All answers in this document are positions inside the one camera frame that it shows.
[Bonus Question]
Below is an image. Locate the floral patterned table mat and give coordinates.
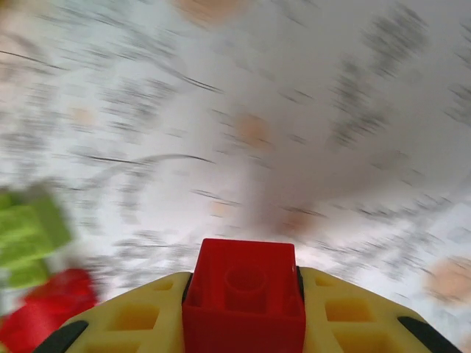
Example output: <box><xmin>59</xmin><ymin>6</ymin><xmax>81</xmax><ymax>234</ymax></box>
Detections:
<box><xmin>0</xmin><ymin>0</ymin><xmax>471</xmax><ymax>353</ymax></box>

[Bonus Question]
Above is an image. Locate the green lego brick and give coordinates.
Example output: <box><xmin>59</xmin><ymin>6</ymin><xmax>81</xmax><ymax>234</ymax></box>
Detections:
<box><xmin>0</xmin><ymin>185</ymin><xmax>74</xmax><ymax>291</ymax></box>

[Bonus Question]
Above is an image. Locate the small red lego brick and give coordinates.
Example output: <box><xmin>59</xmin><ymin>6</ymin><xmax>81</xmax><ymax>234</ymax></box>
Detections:
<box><xmin>0</xmin><ymin>267</ymin><xmax>99</xmax><ymax>353</ymax></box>
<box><xmin>181</xmin><ymin>238</ymin><xmax>308</xmax><ymax>353</ymax></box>

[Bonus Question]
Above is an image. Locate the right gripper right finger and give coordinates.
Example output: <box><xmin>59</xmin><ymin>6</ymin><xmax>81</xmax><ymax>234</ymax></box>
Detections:
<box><xmin>295</xmin><ymin>265</ymin><xmax>463</xmax><ymax>353</ymax></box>

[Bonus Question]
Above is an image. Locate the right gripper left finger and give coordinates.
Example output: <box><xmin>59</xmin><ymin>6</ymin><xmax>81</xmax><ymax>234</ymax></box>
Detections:
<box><xmin>32</xmin><ymin>271</ymin><xmax>193</xmax><ymax>353</ymax></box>

